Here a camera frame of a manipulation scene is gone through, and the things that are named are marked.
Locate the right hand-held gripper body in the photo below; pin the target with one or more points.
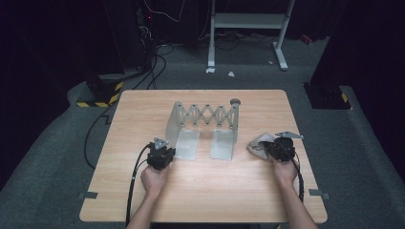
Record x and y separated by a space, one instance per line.
283 149

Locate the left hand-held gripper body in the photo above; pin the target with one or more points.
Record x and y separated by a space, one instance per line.
160 157

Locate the expandable grey metal bookend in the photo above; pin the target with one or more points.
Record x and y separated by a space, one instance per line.
187 148

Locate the person's right hand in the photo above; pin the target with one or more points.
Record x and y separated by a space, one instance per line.
286 173

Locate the person's left hand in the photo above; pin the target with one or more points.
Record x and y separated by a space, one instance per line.
154 183

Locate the grey round table grommet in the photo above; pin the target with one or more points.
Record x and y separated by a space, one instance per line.
236 101

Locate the grey tape piece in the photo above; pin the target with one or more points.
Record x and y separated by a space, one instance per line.
88 195
317 193

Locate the black yellow striped stand base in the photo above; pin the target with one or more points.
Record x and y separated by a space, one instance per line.
328 95
102 92

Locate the white paper scrap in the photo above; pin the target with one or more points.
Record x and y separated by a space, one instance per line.
210 70
231 74

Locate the small red object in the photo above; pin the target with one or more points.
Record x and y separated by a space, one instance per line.
307 39

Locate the black equipment rack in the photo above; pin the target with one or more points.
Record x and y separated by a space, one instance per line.
127 31

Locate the white metal stand frame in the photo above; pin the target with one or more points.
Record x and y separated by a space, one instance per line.
248 20

